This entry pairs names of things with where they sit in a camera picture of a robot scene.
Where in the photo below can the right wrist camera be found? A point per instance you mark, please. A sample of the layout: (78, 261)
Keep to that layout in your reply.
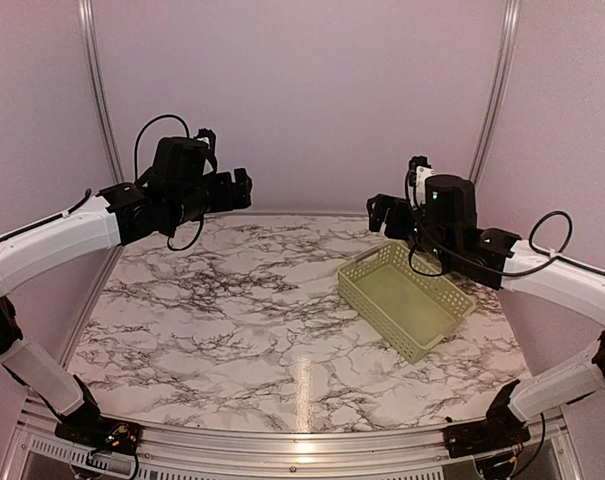
(419, 170)

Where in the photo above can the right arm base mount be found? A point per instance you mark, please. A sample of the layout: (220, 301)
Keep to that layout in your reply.
(478, 437)

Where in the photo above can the right aluminium frame post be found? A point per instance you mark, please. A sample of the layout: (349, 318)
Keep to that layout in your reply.
(499, 85)

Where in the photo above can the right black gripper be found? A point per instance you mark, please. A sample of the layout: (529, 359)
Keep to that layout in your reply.
(377, 218)

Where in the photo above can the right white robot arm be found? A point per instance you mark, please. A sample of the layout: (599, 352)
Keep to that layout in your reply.
(513, 263)

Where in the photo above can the left aluminium frame post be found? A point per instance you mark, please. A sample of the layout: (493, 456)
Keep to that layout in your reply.
(90, 44)

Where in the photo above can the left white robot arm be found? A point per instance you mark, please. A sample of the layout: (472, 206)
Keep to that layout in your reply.
(115, 216)

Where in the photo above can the aluminium frame post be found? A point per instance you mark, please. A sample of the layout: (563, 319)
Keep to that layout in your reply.
(499, 85)
(90, 44)

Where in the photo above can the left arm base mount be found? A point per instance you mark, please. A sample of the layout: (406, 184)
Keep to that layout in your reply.
(105, 434)

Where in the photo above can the green perforated plastic basket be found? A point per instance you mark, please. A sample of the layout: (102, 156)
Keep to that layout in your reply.
(402, 300)

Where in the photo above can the front aluminium frame rail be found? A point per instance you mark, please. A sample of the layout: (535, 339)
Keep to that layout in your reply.
(172, 452)

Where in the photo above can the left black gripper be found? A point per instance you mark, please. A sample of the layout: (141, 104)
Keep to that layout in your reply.
(243, 188)

